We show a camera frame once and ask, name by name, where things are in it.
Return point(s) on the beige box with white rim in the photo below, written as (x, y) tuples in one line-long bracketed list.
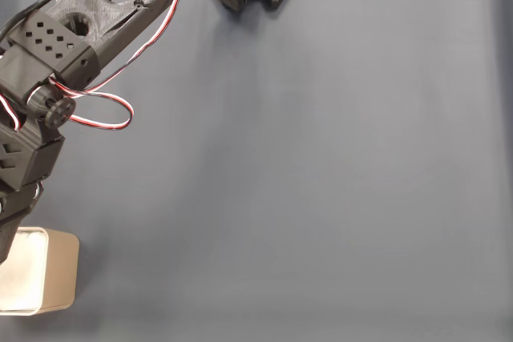
[(60, 270)]

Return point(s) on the white padding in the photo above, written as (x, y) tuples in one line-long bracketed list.
[(20, 278)]

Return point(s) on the grey table mat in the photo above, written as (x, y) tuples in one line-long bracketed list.
[(280, 198)]

